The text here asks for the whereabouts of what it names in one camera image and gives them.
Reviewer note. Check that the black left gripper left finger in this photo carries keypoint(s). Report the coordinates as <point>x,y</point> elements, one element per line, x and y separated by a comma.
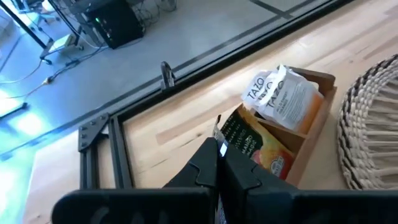
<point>202,168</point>

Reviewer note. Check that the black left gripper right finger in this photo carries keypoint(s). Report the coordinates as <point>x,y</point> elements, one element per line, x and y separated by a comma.
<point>242,193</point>

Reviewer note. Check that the dark shiny foil tea packet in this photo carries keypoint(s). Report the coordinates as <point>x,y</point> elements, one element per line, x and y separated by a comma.
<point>217,133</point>

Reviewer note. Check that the dark green mango tea packet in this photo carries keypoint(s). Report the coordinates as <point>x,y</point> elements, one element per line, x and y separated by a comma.
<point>248,140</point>

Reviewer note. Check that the white orange Tazo tea packet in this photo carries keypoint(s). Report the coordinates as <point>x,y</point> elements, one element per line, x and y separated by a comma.
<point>270,85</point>
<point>295,105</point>
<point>253,90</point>

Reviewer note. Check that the wooden tea organizer box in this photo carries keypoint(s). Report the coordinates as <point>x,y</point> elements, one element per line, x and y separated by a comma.
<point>317,130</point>

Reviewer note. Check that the round woven placemat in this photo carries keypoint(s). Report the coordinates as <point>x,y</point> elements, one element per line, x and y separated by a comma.
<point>367,130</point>

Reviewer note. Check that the black computer tower with lights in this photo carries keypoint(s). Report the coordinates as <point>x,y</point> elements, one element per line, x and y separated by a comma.
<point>118,25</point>

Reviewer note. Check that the grey rolling stand base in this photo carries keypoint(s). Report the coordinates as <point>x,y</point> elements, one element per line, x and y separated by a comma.
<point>62,46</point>

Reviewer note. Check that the black flat floor bar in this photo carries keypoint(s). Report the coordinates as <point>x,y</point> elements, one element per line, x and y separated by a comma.
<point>14,110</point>

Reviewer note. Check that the black table end rail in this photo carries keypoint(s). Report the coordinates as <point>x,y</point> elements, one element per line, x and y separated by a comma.
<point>119,155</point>

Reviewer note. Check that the grey metal corner bracket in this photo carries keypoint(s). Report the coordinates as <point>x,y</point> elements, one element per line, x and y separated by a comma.
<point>91,130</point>

